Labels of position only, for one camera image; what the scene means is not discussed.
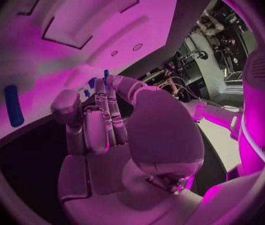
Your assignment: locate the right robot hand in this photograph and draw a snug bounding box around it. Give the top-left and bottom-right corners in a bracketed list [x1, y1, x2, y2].
[50, 74, 206, 225]

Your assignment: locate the blue peg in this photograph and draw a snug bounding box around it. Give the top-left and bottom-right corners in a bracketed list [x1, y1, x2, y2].
[102, 69, 111, 89]

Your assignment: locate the white task board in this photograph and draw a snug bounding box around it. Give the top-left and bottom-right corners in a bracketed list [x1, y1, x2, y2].
[0, 0, 181, 147]

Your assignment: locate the cluttered workbench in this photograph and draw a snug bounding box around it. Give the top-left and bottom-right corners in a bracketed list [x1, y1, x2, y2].
[135, 48, 196, 101]

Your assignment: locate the blue short cylinder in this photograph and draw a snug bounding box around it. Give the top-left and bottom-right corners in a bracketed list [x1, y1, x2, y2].
[87, 77, 99, 89]

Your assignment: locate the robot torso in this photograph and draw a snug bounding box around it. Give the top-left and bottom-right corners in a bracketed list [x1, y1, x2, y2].
[236, 50, 265, 176]

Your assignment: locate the equipment rack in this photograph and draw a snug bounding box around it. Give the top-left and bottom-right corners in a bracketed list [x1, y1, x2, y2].
[194, 0, 259, 81]

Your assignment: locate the blue long cylinder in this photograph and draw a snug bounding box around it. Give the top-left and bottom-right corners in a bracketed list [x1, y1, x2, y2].
[3, 84, 25, 128]

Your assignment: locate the white cable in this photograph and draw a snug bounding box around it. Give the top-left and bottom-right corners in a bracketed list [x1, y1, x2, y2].
[169, 83, 236, 111]
[156, 76, 196, 101]

